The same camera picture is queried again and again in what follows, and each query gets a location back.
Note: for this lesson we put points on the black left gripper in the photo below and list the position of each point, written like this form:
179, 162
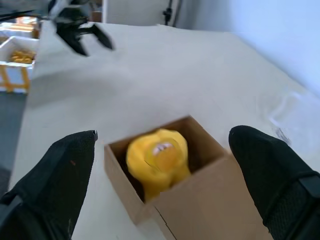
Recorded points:
68, 17

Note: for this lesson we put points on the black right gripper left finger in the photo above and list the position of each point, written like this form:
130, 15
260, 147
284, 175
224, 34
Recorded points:
50, 190

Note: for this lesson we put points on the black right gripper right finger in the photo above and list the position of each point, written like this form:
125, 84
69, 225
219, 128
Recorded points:
280, 180

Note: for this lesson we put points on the brown cardboard box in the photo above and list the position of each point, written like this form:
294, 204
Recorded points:
212, 195

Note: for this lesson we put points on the yellow pieces in foam box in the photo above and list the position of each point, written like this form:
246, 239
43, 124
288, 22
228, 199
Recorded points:
22, 56

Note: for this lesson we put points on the white foam box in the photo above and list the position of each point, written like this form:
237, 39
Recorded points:
15, 45

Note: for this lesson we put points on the white box with yellow tape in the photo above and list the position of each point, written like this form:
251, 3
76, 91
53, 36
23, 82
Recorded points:
15, 77

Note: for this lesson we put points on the yellow plush item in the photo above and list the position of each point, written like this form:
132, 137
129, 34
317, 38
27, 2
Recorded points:
160, 165

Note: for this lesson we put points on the small brown carton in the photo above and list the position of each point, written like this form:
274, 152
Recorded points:
96, 16

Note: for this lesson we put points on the clear plastic measuring cup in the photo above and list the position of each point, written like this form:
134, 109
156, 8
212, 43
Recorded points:
283, 110

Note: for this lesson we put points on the black tripod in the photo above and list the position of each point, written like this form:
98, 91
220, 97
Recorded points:
168, 12

